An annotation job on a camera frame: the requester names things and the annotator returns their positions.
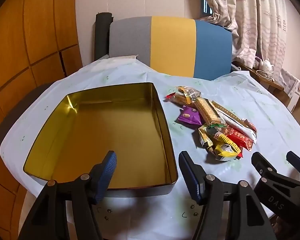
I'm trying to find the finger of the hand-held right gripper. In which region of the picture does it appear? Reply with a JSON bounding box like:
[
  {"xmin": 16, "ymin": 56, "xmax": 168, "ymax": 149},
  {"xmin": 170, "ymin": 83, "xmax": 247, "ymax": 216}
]
[
  {"xmin": 286, "ymin": 151, "xmax": 300, "ymax": 188},
  {"xmin": 251, "ymin": 152, "xmax": 300, "ymax": 217}
]

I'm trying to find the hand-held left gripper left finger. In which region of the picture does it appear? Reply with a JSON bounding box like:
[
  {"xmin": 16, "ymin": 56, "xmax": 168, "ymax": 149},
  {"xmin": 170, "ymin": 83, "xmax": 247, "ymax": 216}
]
[{"xmin": 17, "ymin": 150, "xmax": 117, "ymax": 240}]

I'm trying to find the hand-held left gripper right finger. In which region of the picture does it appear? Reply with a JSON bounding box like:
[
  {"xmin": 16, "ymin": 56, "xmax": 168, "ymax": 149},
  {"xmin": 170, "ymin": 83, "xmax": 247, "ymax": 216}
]
[{"xmin": 178, "ymin": 151, "xmax": 278, "ymax": 240}]

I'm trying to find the gold tin box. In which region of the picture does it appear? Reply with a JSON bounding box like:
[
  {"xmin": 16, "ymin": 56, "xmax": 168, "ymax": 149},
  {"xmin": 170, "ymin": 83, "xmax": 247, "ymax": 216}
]
[{"xmin": 23, "ymin": 82, "xmax": 179, "ymax": 197}]

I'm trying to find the red gold patterned packet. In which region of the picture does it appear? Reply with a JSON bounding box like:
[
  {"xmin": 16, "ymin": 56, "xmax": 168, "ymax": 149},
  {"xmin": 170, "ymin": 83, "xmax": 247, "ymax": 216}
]
[{"xmin": 224, "ymin": 126, "xmax": 255, "ymax": 152}]

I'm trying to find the yellow green snack packet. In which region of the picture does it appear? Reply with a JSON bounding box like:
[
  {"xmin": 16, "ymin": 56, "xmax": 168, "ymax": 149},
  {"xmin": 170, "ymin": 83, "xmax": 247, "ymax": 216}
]
[{"xmin": 198, "ymin": 124, "xmax": 227, "ymax": 148}]

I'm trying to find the long white gold packet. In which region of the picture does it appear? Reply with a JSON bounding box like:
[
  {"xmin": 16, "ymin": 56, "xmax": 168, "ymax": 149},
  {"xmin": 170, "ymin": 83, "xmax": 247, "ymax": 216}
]
[{"xmin": 211, "ymin": 100, "xmax": 257, "ymax": 144}]

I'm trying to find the clear cracker packet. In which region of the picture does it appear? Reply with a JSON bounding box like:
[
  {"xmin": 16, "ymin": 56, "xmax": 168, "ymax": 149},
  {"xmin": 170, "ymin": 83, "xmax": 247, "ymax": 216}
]
[{"xmin": 194, "ymin": 97, "xmax": 222, "ymax": 125}]

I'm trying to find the red-ended sesame bar packet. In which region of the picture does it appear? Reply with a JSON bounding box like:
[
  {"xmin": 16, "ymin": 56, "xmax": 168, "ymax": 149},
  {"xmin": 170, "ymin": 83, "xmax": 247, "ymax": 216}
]
[{"xmin": 165, "ymin": 92, "xmax": 192, "ymax": 105}]

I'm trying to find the orange sesame snack packet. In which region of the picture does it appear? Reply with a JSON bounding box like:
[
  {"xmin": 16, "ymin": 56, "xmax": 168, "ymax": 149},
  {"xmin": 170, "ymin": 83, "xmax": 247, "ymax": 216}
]
[{"xmin": 175, "ymin": 86, "xmax": 202, "ymax": 105}]

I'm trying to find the white cardboard box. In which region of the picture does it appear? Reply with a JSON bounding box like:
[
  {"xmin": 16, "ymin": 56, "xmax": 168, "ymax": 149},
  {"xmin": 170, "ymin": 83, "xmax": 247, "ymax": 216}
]
[{"xmin": 281, "ymin": 69, "xmax": 300, "ymax": 113}]

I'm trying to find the light blue plastic tablecloth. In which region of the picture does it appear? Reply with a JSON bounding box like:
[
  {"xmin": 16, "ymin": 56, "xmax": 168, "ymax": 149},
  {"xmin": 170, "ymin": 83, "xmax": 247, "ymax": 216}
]
[{"xmin": 0, "ymin": 55, "xmax": 300, "ymax": 240}]

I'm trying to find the wooden side table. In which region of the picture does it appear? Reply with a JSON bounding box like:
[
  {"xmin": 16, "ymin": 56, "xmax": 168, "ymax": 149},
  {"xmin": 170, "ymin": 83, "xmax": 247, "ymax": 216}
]
[{"xmin": 232, "ymin": 60, "xmax": 285, "ymax": 92}]

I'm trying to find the round tea tray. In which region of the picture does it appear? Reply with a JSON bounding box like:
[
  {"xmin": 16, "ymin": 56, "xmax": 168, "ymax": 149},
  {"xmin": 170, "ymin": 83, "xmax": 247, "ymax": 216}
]
[{"xmin": 255, "ymin": 69, "xmax": 275, "ymax": 81}]

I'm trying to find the white teapot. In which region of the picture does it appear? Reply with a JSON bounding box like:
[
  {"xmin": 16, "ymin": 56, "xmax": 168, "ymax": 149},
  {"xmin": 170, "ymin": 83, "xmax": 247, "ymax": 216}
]
[{"xmin": 259, "ymin": 59, "xmax": 275, "ymax": 72}]

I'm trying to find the black rolled mat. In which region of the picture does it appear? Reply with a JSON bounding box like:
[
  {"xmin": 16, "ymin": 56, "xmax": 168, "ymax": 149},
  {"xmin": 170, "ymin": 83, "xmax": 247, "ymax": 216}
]
[{"xmin": 94, "ymin": 12, "xmax": 114, "ymax": 61}]

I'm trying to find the grey yellow blue chair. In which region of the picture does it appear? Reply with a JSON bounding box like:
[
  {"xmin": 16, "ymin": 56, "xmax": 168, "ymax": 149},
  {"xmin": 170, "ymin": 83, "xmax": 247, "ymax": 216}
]
[{"xmin": 109, "ymin": 16, "xmax": 233, "ymax": 81}]

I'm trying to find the patterned beige curtain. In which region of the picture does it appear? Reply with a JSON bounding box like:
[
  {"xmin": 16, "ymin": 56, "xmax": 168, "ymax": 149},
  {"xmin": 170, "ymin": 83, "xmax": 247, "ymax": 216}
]
[{"xmin": 199, "ymin": 0, "xmax": 300, "ymax": 80}]

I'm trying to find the wooden wardrobe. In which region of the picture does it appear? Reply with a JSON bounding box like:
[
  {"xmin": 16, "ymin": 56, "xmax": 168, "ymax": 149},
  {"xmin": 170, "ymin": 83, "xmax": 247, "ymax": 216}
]
[{"xmin": 0, "ymin": 0, "xmax": 84, "ymax": 240}]

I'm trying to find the window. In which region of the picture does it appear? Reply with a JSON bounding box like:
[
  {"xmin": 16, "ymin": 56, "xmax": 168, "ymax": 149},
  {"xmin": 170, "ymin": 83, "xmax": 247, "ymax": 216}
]
[{"xmin": 200, "ymin": 0, "xmax": 214, "ymax": 15}]

